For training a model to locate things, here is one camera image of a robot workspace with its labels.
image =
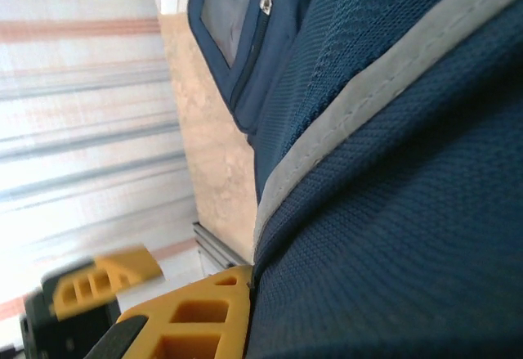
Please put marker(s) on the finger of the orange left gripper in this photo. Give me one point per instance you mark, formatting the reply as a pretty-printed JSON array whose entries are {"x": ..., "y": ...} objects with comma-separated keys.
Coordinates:
[{"x": 114, "y": 277}]

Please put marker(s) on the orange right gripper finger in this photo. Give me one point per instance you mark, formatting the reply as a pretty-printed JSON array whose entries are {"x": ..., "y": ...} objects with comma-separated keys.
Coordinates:
[{"x": 196, "y": 322}]

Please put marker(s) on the navy blue backpack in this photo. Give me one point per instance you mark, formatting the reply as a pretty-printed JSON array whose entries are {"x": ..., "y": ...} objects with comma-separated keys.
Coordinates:
[{"x": 388, "y": 191}]

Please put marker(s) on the aluminium rail frame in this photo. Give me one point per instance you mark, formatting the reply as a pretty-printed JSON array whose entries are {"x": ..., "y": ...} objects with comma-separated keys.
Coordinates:
[{"x": 212, "y": 248}]

